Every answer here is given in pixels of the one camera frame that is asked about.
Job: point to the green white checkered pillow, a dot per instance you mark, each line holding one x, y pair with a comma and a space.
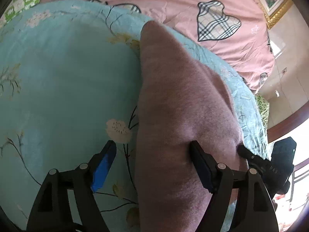
19, 1

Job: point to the mauve knitted sweater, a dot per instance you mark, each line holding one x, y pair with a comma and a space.
181, 100

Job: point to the turquoise floral quilt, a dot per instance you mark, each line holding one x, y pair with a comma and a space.
70, 81

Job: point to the green patterned fabric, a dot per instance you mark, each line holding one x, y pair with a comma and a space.
264, 108

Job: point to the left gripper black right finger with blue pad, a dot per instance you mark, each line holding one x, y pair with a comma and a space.
254, 210

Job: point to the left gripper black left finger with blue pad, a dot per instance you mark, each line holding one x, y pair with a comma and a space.
51, 208

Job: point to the pink bedsheet with plaid hearts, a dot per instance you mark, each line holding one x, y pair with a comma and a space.
234, 30

